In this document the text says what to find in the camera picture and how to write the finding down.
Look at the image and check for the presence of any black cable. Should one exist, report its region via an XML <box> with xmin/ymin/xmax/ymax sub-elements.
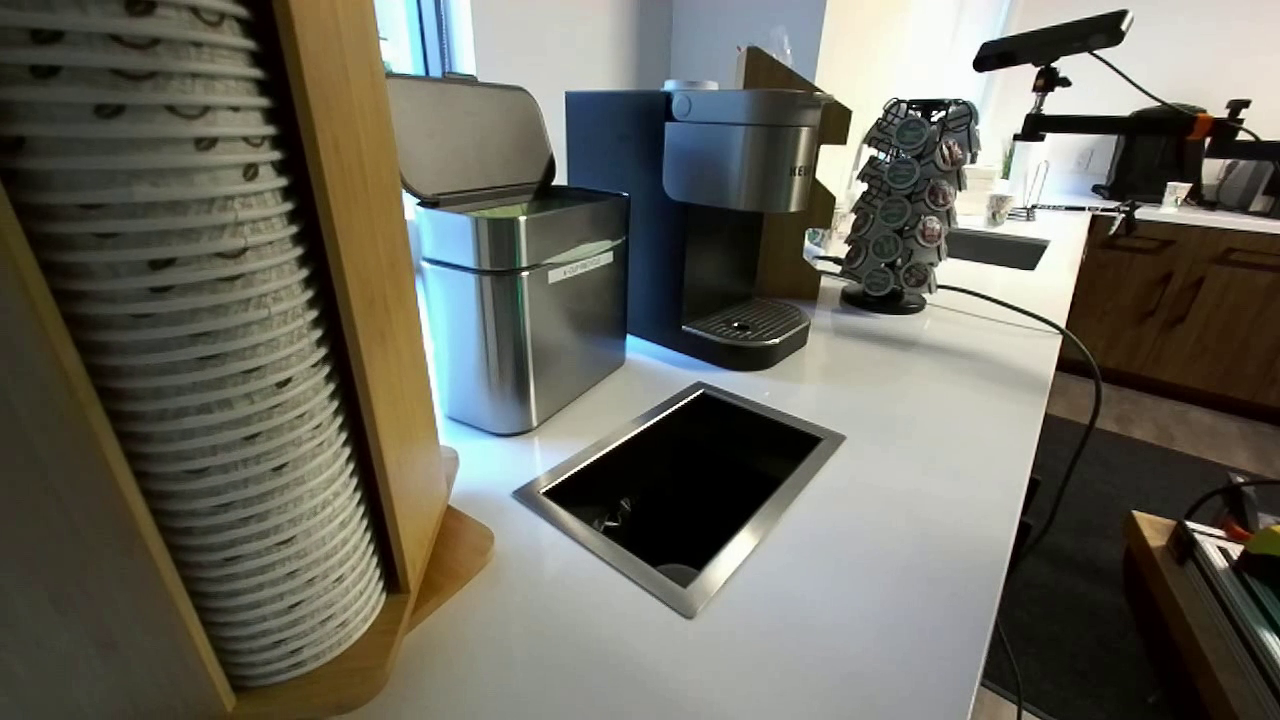
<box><xmin>916</xmin><ymin>277</ymin><xmax>1108</xmax><ymax>720</ymax></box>

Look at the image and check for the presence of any window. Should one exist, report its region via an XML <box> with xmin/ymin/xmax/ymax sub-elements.
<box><xmin>366</xmin><ymin>0</ymin><xmax>479</xmax><ymax>79</ymax></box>

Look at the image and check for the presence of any black and silver coffee machine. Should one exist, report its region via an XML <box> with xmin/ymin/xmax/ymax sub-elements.
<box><xmin>563</xmin><ymin>78</ymin><xmax>830</xmax><ymax>375</ymax></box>

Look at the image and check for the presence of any brown wooden cabinet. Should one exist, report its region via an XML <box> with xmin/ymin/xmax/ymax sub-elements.
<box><xmin>1058</xmin><ymin>214</ymin><xmax>1280</xmax><ymax>417</ymax></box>

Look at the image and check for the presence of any patterned paper cup stack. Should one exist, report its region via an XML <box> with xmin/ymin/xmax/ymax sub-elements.
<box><xmin>0</xmin><ymin>0</ymin><xmax>392</xmax><ymax>693</ymax></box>

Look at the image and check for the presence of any wooden coffee cup holder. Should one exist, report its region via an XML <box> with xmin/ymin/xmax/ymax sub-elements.
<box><xmin>0</xmin><ymin>0</ymin><xmax>494</xmax><ymax>720</ymax></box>

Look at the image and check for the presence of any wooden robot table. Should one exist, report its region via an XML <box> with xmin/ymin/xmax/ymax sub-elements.
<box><xmin>1118</xmin><ymin>509</ymin><xmax>1280</xmax><ymax>720</ymax></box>

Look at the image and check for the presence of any black stereo camera bar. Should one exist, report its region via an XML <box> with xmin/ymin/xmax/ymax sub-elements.
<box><xmin>969</xmin><ymin>9</ymin><xmax>1135</xmax><ymax>78</ymax></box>

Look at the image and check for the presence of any steel framed counter chute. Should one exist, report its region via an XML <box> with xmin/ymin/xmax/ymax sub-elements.
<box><xmin>513</xmin><ymin>375</ymin><xmax>849</xmax><ymax>625</ymax></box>

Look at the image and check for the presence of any coffee pod carousel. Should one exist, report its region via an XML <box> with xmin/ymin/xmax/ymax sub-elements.
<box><xmin>836</xmin><ymin>91</ymin><xmax>985</xmax><ymax>321</ymax></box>

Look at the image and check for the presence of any black floor mat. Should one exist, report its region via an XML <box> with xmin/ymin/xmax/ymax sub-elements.
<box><xmin>980</xmin><ymin>417</ymin><xmax>1280</xmax><ymax>720</ymax></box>

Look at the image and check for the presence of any stainless steel trash bin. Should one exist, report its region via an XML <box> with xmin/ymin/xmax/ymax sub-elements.
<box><xmin>382</xmin><ymin>74</ymin><xmax>630</xmax><ymax>441</ymax></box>

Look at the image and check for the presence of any black sink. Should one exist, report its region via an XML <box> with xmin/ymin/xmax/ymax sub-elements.
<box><xmin>942</xmin><ymin>224</ymin><xmax>1056</xmax><ymax>277</ymax></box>

